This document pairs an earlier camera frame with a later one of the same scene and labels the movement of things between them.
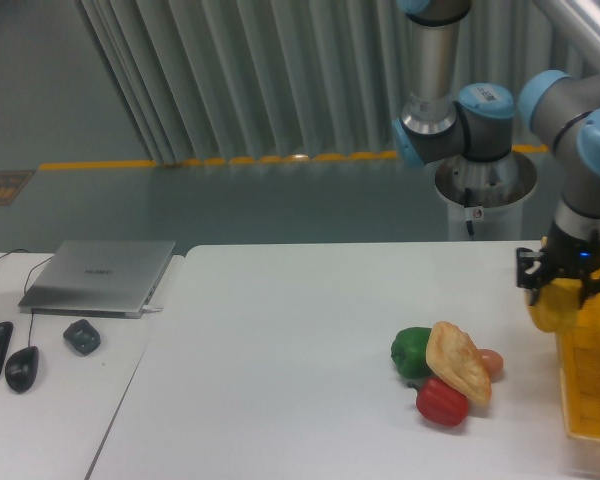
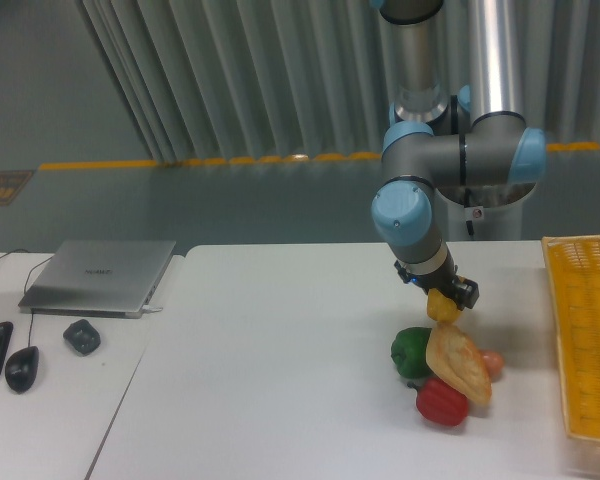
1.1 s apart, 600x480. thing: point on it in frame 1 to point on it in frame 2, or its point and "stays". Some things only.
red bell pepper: [440, 403] stays
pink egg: [492, 360] stays
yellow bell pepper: [557, 306] to [441, 307]
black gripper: [564, 255] to [467, 292]
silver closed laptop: [98, 278] stays
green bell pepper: [409, 352] stays
